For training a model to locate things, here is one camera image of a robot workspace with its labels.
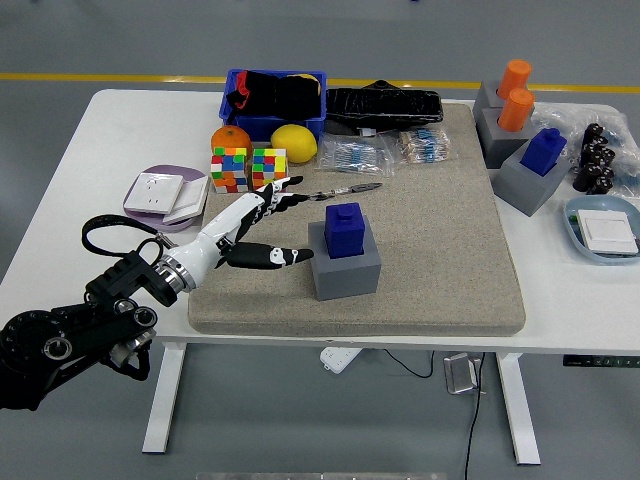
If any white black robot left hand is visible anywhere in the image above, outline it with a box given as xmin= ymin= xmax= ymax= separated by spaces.
xmin=172 ymin=174 xmax=316 ymax=294

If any blue square seal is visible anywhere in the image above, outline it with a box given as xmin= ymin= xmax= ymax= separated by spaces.
xmin=324 ymin=201 xmax=365 ymax=260
xmin=520 ymin=128 xmax=568 ymax=176

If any grey seal holder block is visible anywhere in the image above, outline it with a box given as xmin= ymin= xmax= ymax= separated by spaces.
xmin=307 ymin=214 xmax=384 ymax=302
xmin=472 ymin=79 xmax=536 ymax=121
xmin=492 ymin=147 xmax=572 ymax=218
xmin=477 ymin=107 xmax=544 ymax=170

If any orange cylinder seal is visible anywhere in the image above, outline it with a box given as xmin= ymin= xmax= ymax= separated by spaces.
xmin=498 ymin=88 xmax=536 ymax=132
xmin=495 ymin=59 xmax=533 ymax=100

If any multicolour puzzle cube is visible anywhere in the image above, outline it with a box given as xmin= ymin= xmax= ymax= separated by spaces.
xmin=210 ymin=145 xmax=250 ymax=195
xmin=251 ymin=147 xmax=289 ymax=195

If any purple shallow tray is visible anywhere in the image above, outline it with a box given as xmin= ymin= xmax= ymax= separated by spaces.
xmin=122 ymin=164 xmax=210 ymax=233

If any orange fruit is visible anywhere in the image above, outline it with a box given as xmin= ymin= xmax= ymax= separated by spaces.
xmin=210 ymin=125 xmax=253 ymax=157

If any yellow lemon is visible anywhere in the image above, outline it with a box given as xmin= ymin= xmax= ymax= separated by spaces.
xmin=270 ymin=124 xmax=319 ymax=164

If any blue plastic bin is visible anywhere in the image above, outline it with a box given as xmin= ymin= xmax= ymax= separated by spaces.
xmin=218 ymin=68 xmax=328 ymax=144

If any black cloth with red trim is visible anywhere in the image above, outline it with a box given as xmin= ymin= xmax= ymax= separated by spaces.
xmin=224 ymin=70 xmax=322 ymax=121

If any clear bag of blue resistors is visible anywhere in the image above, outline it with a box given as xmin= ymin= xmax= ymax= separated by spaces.
xmin=315 ymin=133 xmax=396 ymax=179

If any white table leg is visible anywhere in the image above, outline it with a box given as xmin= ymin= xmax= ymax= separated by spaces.
xmin=496 ymin=353 xmax=542 ymax=466
xmin=142 ymin=343 xmax=187 ymax=455

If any white power strip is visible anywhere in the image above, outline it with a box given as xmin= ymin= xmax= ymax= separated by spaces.
xmin=319 ymin=346 xmax=362 ymax=375

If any black foil wrapped package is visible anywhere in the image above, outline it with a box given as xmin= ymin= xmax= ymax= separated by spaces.
xmin=324 ymin=79 xmax=445 ymax=132

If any grey-brown table mat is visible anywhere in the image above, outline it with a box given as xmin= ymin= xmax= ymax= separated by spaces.
xmin=187 ymin=102 xmax=527 ymax=339

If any silver metal floor box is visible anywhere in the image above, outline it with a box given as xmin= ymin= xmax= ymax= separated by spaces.
xmin=443 ymin=352 xmax=484 ymax=396

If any clear bag of blue parts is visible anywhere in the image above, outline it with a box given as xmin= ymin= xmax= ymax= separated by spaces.
xmin=529 ymin=102 xmax=640 ymax=197

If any light blue shallow tray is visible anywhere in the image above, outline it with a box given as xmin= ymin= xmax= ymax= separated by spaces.
xmin=563 ymin=194 xmax=640 ymax=265

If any black table control panel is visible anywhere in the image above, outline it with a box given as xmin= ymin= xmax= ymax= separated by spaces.
xmin=562 ymin=355 xmax=640 ymax=369

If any white wall switch panel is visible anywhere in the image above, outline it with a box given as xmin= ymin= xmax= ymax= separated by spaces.
xmin=575 ymin=209 xmax=640 ymax=255
xmin=162 ymin=177 xmax=210 ymax=225

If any black floor cable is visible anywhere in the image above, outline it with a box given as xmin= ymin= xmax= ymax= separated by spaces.
xmin=463 ymin=353 xmax=487 ymax=480
xmin=383 ymin=348 xmax=436 ymax=379

